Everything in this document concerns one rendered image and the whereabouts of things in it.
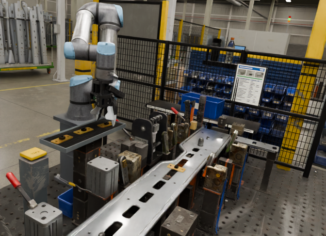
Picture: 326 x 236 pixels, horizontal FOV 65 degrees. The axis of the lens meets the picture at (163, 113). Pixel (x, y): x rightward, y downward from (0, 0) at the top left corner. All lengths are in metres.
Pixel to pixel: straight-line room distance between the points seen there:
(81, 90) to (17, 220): 0.68
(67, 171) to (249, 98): 1.38
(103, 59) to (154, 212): 0.63
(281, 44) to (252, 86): 5.79
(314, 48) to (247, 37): 5.99
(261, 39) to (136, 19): 4.86
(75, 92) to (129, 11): 2.48
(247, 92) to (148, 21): 1.93
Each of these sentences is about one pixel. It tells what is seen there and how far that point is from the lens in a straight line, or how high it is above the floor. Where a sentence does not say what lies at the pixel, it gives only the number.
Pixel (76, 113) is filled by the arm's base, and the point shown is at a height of 1.14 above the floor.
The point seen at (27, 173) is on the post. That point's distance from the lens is 0.99.
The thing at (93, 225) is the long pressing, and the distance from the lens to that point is 0.90.
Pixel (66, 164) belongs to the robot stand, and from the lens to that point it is 1.59.
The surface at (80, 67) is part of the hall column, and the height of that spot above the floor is 0.33.
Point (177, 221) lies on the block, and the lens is 0.88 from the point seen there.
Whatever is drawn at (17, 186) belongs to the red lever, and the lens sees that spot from 0.92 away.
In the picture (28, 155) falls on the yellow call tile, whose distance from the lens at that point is 0.97.
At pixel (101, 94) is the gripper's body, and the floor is 1.32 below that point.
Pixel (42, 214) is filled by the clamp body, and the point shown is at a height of 1.06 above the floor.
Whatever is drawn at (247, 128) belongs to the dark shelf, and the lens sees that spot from 1.91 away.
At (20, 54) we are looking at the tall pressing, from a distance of 9.02.
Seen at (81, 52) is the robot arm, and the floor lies 1.47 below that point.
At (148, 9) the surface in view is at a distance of 3.59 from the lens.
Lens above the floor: 1.58
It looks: 17 degrees down
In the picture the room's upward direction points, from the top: 6 degrees clockwise
